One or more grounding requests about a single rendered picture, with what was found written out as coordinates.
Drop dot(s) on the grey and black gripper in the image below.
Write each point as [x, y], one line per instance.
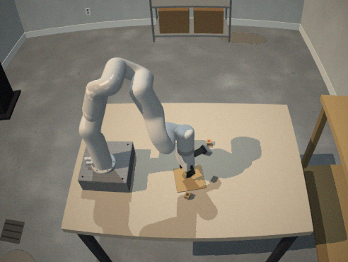
[187, 163]

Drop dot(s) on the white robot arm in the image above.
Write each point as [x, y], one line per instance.
[146, 100]

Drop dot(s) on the tan flat mat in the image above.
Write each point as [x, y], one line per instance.
[195, 182]

